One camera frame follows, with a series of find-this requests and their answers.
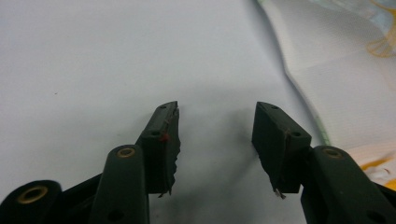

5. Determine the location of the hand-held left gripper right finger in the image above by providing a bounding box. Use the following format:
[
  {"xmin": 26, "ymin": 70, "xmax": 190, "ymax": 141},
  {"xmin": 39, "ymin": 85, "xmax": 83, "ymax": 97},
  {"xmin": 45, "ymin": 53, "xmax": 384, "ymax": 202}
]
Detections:
[{"xmin": 250, "ymin": 101, "xmax": 313, "ymax": 201}]

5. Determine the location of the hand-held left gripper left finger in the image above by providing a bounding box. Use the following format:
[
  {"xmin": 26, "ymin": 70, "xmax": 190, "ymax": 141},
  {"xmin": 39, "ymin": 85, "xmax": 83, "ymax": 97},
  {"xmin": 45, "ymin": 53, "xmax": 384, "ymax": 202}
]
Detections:
[{"xmin": 135, "ymin": 100, "xmax": 182, "ymax": 199}]

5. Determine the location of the white leaf-print mesh laundry bag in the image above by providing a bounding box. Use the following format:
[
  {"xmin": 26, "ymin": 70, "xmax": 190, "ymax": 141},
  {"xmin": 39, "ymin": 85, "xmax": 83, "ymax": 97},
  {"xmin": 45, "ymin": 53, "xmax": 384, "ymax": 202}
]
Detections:
[{"xmin": 255, "ymin": 0, "xmax": 396, "ymax": 191}]

